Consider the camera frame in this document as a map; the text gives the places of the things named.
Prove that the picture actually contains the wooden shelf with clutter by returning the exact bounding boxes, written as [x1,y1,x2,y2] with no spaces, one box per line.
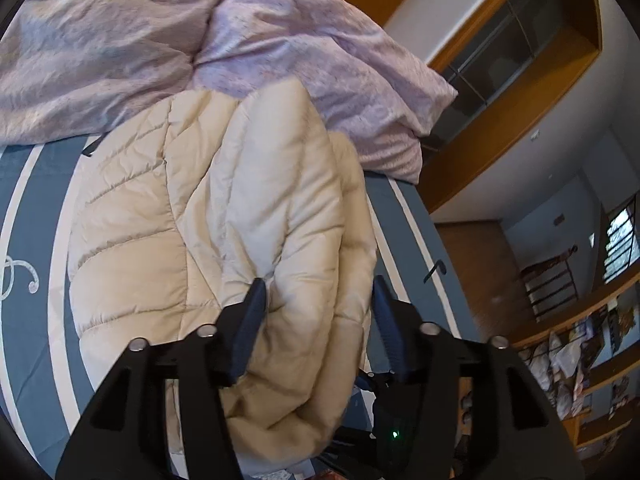
[510,275,640,467]

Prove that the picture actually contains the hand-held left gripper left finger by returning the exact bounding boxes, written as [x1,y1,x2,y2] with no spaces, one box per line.
[55,277,268,480]

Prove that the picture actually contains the wooden framed wall cabinet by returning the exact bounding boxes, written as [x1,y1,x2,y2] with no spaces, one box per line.
[330,0,604,214]

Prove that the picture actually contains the lavender crumpled duvet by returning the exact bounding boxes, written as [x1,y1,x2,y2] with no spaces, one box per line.
[194,0,459,184]

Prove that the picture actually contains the barred window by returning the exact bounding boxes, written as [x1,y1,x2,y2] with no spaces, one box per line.
[602,204,640,284]

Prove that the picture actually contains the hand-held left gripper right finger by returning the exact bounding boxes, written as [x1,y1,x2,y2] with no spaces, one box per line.
[372,275,586,480]

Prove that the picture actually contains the cream quilted puffer jacket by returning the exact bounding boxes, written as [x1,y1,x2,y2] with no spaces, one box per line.
[66,80,379,463]

